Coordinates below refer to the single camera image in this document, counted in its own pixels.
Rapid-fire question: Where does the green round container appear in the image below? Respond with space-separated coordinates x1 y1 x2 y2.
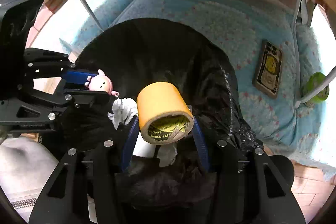
303 72 330 104

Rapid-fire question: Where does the light blue fluffy bed sheet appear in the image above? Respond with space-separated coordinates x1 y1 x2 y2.
59 0 336 182

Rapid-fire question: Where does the white tissue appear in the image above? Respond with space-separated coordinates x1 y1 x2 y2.
157 144 178 167
108 97 138 130

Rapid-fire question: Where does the white paper roll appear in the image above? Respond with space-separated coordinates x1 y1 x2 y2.
133 132 158 157

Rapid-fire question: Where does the black trash bag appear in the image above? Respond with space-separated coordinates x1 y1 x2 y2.
56 18 264 214

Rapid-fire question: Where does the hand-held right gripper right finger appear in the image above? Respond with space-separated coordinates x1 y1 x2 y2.
188 106 306 224

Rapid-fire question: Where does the yellow tape roll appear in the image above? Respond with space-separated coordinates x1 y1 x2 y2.
136 81 195 145

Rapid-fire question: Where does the white charging cable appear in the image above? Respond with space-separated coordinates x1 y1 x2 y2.
293 0 330 109

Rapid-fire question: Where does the pink toy figure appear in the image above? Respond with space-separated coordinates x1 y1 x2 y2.
84 69 121 97

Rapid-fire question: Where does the phone with yellow cartoon case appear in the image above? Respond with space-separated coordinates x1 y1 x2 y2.
252 40 284 99

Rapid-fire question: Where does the grey metal pole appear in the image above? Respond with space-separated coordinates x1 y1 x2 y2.
70 0 105 30

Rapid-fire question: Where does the person's grey jacket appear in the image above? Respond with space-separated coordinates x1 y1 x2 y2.
0 137 62 223

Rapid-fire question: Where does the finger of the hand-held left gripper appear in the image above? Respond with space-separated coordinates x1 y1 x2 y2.
0 90 111 132
24 48 99 88

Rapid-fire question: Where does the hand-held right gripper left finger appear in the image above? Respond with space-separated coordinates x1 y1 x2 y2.
28 115 139 224

